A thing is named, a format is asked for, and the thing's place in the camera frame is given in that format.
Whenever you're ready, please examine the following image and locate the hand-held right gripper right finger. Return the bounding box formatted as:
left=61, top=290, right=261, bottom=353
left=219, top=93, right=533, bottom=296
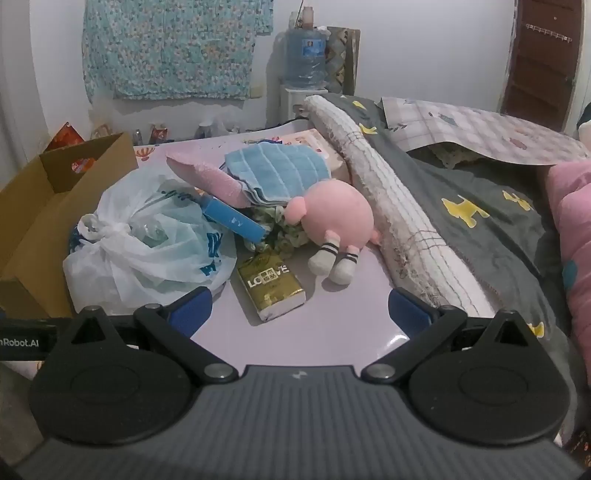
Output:
left=361, top=286, right=527, bottom=385

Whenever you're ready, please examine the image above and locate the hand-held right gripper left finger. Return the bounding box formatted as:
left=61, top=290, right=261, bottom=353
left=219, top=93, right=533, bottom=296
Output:
left=71, top=286, right=237, bottom=385

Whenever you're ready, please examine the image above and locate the gold tissue pack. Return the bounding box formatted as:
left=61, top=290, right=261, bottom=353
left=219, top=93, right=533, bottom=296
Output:
left=236, top=251, right=308, bottom=324

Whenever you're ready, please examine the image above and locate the light blue packet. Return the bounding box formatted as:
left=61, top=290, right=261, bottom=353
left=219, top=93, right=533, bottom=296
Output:
left=201, top=194, right=269, bottom=243

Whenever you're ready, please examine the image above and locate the pink plush toy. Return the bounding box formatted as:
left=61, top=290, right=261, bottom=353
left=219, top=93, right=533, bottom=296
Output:
left=283, top=180, right=382, bottom=284

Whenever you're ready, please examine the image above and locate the brown cardboard box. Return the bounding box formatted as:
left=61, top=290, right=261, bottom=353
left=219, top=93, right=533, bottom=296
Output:
left=0, top=133, right=139, bottom=319

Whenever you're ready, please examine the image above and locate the blue microfiber cloth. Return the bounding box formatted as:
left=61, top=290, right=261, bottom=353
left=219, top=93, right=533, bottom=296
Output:
left=224, top=142, right=331, bottom=206

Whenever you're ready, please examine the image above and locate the white plastic bag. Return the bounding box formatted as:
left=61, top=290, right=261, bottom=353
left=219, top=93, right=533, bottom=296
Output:
left=62, top=166, right=238, bottom=315

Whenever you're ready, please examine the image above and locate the grey dog-print blanket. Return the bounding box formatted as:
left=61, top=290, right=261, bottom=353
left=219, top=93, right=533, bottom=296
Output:
left=318, top=92, right=578, bottom=370

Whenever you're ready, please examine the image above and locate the white quilted roll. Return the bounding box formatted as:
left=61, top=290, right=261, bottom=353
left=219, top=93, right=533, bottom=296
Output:
left=302, top=95, right=492, bottom=319

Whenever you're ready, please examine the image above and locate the beige lace cloth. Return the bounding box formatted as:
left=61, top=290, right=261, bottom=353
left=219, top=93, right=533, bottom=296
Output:
left=434, top=145, right=490, bottom=169

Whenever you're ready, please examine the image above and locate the clear plastic bag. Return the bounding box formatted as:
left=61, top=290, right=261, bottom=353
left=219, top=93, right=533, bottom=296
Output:
left=194, top=117, right=241, bottom=139

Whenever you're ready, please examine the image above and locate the red wet wipes pack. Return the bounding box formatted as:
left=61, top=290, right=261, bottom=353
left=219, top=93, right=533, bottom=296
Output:
left=277, top=128, right=352, bottom=183

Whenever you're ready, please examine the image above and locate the checked pink sheet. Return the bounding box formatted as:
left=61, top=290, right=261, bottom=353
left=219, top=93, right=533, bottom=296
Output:
left=379, top=96, right=591, bottom=167

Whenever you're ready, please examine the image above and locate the pink pillow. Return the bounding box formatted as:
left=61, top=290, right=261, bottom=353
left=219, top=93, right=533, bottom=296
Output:
left=547, top=159, right=591, bottom=342

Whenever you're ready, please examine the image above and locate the red foil bag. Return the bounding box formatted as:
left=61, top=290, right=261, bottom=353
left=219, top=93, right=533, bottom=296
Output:
left=44, top=122, right=86, bottom=153

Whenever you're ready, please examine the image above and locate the white water dispenser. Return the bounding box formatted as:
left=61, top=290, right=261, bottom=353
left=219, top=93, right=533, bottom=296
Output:
left=281, top=85, right=331, bottom=127

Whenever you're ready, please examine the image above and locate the floral teal curtain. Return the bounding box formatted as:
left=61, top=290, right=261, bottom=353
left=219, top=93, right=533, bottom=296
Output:
left=82, top=0, right=274, bottom=102

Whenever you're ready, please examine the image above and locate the brown wooden door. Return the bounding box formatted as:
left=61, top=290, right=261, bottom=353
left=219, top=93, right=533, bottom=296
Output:
left=501, top=0, right=587, bottom=134

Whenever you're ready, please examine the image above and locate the blue water jug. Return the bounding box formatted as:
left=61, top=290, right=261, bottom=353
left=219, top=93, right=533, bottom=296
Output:
left=283, top=25, right=331, bottom=90

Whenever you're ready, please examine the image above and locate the metal hook rack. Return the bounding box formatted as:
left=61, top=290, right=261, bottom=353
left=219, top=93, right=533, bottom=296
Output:
left=526, top=23, right=573, bottom=44

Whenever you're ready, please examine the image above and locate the black power cable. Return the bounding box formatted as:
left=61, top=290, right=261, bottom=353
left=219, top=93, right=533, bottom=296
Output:
left=268, top=116, right=306, bottom=131

